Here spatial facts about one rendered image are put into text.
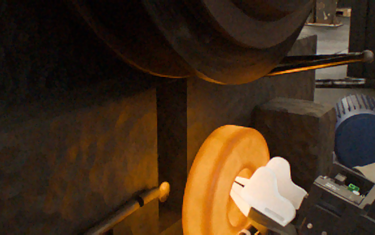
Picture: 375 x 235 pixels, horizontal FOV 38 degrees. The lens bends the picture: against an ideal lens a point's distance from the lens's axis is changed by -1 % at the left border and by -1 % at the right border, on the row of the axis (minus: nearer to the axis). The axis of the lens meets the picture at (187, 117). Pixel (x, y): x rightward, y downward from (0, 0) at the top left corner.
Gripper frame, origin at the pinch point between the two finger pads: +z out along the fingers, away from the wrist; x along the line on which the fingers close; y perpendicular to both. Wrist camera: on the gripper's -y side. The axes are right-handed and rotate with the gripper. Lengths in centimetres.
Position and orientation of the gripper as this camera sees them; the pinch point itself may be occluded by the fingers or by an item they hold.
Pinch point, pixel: (232, 188)
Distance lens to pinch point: 63.1
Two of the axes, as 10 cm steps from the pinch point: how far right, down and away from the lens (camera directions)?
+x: -5.3, 2.3, -8.2
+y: 2.6, -8.7, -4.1
